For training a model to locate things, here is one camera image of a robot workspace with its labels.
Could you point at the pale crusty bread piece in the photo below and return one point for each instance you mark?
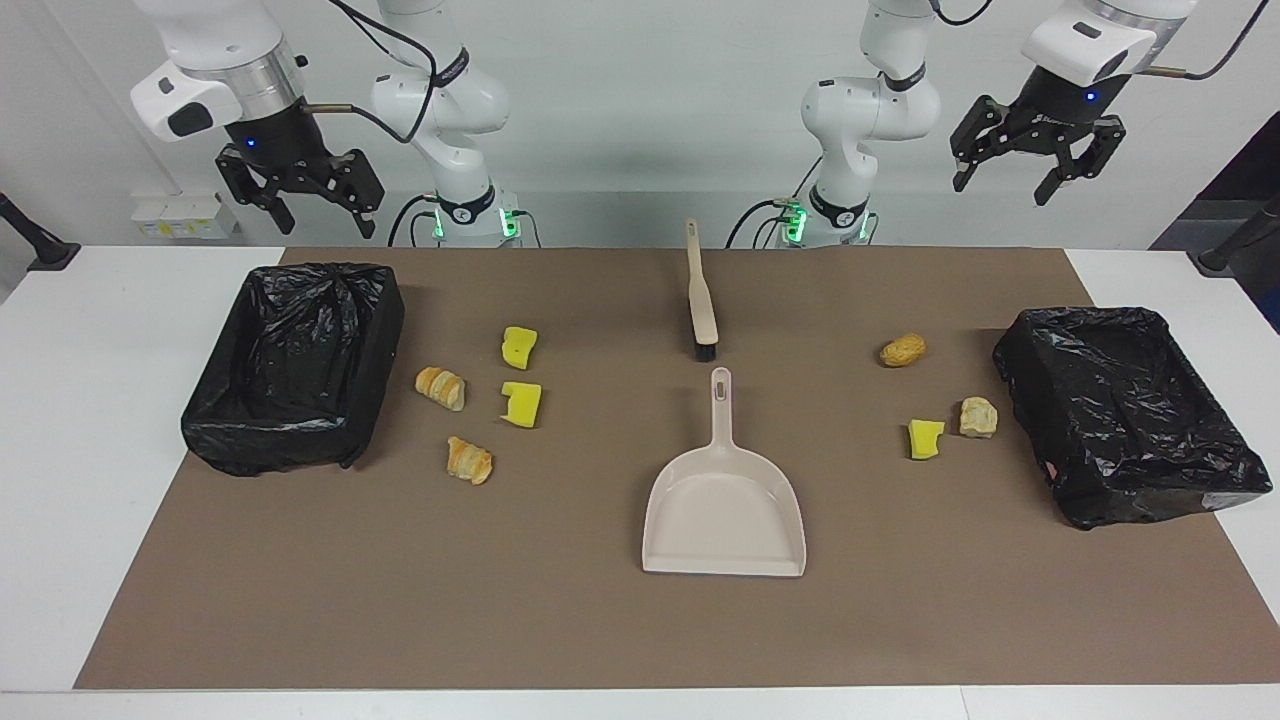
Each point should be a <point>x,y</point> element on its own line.
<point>978,417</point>

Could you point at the black lined bin pink mark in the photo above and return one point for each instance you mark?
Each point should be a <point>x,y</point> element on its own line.
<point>1120,410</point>

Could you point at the striped croissant bread piece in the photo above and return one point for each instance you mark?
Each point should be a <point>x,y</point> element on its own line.
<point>440,388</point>
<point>469,460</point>

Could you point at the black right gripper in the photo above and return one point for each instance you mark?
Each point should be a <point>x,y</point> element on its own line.
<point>275,140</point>

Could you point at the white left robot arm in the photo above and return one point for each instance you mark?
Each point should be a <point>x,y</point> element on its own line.
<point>870,110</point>

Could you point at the black camera stand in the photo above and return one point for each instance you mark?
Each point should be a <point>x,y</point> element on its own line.
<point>35,245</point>
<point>1240,245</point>

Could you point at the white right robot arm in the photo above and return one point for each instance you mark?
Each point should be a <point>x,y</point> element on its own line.
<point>445,110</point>

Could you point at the black bag lined bin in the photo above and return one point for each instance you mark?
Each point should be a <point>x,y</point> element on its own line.
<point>300,350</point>

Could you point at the peanut-shaped brown bread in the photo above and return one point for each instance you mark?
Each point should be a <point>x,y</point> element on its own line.
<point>903,350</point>

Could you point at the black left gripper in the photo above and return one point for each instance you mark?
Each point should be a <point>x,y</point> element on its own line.
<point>1060,115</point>

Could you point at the beige plastic dustpan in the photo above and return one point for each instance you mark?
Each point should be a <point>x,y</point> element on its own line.
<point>722,510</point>

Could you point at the small yellow sponge wedge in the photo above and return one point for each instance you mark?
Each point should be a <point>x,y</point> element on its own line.
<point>925,439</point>

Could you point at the yellow notched sponge piece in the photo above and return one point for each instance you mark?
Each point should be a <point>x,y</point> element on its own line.
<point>521,404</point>

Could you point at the white power strip box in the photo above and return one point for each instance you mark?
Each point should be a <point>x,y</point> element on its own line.
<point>185,215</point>

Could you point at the brown table mat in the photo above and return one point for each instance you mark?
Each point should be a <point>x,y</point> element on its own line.
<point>600,620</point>

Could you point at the beige brush black bristles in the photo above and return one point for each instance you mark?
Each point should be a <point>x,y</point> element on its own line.
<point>703,310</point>

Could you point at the yellow sponge piece with hole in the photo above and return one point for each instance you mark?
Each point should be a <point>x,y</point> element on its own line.
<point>519,347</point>

